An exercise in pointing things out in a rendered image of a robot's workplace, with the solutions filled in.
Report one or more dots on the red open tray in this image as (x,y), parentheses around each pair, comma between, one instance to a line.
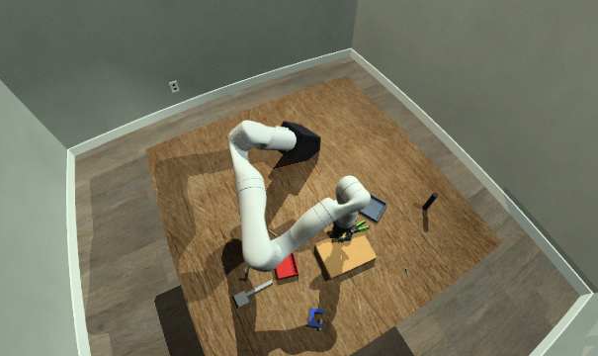
(288,267)

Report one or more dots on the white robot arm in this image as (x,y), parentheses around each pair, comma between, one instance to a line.
(258,252)

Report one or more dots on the black cylinder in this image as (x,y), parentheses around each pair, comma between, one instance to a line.
(430,201)

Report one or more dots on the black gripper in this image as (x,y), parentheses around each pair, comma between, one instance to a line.
(334,233)

